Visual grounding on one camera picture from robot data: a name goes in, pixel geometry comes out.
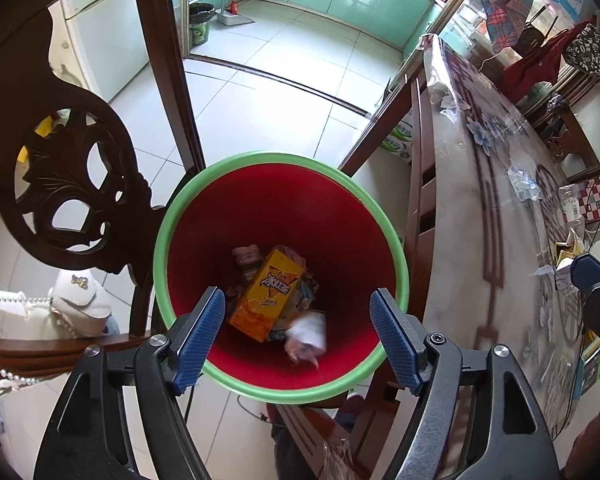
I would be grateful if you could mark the white fridge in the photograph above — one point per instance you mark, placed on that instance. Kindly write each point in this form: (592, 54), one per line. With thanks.
(105, 35)

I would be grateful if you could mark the pink brown wrapper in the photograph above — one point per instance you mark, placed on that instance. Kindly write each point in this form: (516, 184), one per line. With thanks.
(246, 256)

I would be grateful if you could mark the dark kitchen waste bin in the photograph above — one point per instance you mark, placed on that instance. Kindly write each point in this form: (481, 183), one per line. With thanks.
(200, 22)

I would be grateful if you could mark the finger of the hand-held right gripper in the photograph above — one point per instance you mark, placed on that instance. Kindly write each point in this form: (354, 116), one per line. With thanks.
(592, 272)

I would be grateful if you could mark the blue white snack packet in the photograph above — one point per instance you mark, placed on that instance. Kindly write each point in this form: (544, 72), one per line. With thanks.
(308, 292)

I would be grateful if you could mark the clear plastic bag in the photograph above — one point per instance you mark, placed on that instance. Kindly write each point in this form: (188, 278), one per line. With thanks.
(340, 460)

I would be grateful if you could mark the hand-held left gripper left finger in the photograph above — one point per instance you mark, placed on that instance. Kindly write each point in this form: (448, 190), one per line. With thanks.
(200, 340)

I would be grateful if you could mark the colourful plastic toy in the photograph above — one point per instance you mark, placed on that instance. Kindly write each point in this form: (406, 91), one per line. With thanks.
(592, 362)

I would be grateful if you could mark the dark wooden chair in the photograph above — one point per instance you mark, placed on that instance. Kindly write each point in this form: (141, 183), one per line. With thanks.
(575, 130)

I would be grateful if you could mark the red garment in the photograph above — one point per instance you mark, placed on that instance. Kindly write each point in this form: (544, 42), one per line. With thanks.
(535, 70)

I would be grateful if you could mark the orange drink carton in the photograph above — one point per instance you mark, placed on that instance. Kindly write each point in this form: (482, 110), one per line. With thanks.
(267, 295)

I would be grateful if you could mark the yellow toy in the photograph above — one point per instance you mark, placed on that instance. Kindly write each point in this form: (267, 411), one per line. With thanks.
(45, 127)

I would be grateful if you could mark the red green-rimmed waste bin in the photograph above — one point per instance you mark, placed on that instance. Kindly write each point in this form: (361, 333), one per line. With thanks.
(280, 210)

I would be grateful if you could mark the brown shoulder bag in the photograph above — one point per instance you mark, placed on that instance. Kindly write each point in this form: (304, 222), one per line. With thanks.
(530, 40)

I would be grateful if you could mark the black white patterned bag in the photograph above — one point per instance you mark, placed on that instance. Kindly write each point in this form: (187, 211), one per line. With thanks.
(587, 52)

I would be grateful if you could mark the carved wooden chair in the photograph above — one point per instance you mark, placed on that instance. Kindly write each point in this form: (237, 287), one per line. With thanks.
(80, 185)

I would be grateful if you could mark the clear crumpled plastic wrap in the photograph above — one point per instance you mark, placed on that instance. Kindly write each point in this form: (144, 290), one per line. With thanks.
(524, 181)

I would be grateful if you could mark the turquoise base cabinets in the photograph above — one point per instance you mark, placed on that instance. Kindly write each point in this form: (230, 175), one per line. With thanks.
(355, 0)

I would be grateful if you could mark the white paper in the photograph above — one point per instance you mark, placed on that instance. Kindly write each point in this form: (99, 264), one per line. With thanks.
(307, 332)

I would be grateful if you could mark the yellow white tissue packet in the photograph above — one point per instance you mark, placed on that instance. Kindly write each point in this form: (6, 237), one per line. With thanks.
(567, 252)

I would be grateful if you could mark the clear plastic bottle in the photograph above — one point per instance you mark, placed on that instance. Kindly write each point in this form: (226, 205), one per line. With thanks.
(570, 207)

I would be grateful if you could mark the plaid hanging cloth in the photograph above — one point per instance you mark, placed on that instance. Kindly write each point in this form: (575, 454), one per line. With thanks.
(510, 15)

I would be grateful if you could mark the grey dustpan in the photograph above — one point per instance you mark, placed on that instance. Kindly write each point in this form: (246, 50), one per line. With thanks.
(235, 17)

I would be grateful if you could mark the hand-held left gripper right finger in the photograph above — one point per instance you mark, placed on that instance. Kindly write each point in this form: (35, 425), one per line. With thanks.
(395, 340)

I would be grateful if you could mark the white pearl handbag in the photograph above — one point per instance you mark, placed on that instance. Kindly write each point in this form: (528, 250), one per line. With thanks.
(80, 305)

